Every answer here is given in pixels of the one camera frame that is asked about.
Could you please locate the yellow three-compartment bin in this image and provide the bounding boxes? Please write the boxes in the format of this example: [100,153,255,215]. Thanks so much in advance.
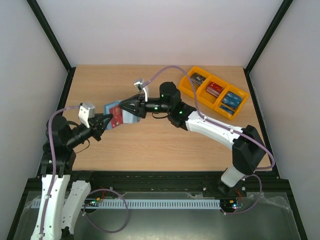
[178,66,252,122]

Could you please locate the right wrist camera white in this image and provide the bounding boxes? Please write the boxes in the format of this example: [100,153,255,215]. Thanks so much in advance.
[134,78,149,102]

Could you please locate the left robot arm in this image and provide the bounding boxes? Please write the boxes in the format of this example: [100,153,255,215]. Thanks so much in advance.
[31,113,113,240]

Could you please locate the red card stack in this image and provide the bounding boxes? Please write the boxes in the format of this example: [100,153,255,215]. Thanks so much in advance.
[206,81,224,98]

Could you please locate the light blue cable duct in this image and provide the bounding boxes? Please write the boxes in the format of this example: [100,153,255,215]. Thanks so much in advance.
[30,196,222,210]

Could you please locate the blue leather card holder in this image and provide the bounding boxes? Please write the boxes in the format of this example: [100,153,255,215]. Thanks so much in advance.
[103,100,141,130]

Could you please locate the loose blue card in bin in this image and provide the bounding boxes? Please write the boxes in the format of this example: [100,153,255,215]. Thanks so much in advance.
[220,105,235,116]

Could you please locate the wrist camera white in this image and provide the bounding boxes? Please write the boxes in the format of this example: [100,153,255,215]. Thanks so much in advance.
[134,78,149,102]
[78,102,96,128]

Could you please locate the blue card stack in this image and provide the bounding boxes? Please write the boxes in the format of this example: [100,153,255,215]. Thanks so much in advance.
[222,91,243,110]

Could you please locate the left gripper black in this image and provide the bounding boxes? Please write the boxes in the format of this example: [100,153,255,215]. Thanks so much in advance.
[66,112,114,149]

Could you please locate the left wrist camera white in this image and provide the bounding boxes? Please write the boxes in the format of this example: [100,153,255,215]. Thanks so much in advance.
[78,102,96,128]

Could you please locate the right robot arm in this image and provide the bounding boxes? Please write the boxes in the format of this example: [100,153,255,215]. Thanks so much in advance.
[119,82,266,196]

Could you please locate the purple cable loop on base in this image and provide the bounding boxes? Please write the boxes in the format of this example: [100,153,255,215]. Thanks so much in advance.
[82,187,129,233]

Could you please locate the black aluminium frame rail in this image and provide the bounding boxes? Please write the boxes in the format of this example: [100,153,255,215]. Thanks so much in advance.
[22,170,293,201]

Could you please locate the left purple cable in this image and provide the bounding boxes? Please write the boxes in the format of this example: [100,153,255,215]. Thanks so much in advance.
[37,104,83,240]

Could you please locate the black card stack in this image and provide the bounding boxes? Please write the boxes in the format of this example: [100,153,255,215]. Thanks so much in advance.
[190,72,206,86]

